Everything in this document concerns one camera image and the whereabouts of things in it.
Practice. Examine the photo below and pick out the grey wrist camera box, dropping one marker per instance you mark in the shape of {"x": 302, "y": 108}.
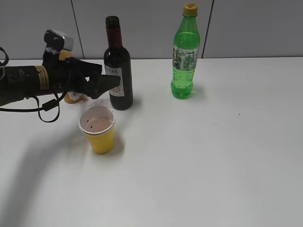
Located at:
{"x": 58, "y": 41}

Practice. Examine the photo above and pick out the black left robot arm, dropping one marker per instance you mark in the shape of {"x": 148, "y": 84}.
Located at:
{"x": 19, "y": 82}

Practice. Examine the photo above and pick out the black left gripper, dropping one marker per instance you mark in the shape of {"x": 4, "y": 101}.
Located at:
{"x": 71, "y": 75}

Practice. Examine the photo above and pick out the dark red wine bottle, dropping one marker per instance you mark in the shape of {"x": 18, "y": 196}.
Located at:
{"x": 118, "y": 63}

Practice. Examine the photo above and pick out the green soda bottle yellow cap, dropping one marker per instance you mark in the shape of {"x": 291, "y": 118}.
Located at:
{"x": 185, "y": 53}

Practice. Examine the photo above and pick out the orange juice bottle white cap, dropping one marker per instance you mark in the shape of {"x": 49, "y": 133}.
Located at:
{"x": 70, "y": 97}

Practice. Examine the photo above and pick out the yellow paper cup white inside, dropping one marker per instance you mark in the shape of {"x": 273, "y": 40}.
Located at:
{"x": 98, "y": 124}

